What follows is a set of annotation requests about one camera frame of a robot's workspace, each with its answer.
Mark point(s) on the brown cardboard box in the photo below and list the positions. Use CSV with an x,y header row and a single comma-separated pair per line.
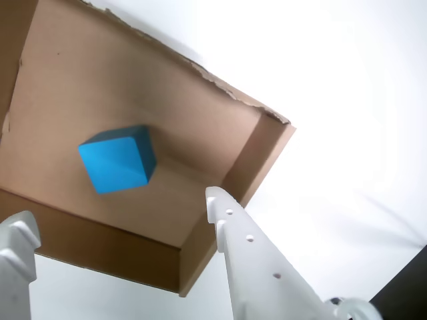
x,y
83,83

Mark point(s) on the blue cube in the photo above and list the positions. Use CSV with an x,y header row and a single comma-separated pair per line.
x,y
116,163

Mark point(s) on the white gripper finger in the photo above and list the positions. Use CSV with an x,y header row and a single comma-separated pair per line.
x,y
15,266
253,276

